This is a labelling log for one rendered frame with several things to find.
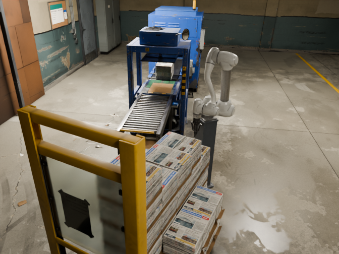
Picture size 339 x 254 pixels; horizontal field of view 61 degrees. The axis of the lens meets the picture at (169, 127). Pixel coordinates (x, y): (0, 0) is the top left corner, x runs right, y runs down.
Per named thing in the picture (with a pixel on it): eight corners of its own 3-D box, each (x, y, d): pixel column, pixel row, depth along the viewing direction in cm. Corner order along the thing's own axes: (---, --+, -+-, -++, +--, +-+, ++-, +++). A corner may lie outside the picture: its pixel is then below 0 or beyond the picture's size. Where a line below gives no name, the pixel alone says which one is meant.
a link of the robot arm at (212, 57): (203, 61, 302) (215, 63, 296) (208, 44, 302) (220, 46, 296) (207, 64, 314) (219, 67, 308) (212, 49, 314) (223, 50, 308)
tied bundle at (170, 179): (178, 192, 252) (179, 171, 241) (162, 214, 229) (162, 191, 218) (141, 179, 267) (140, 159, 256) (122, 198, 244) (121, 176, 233)
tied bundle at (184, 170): (191, 175, 275) (193, 154, 264) (177, 193, 252) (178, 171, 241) (157, 164, 290) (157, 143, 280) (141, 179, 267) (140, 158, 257)
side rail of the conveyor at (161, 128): (160, 142, 356) (160, 134, 351) (156, 142, 357) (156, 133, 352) (173, 102, 475) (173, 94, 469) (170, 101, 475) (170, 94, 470)
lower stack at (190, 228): (218, 236, 316) (224, 192, 288) (190, 297, 255) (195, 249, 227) (192, 226, 328) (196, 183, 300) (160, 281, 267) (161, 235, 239)
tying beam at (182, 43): (187, 55, 438) (187, 48, 433) (126, 51, 448) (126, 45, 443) (190, 46, 498) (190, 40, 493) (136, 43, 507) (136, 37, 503)
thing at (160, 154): (190, 154, 265) (190, 153, 264) (175, 170, 242) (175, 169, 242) (156, 144, 280) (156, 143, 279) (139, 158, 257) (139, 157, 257)
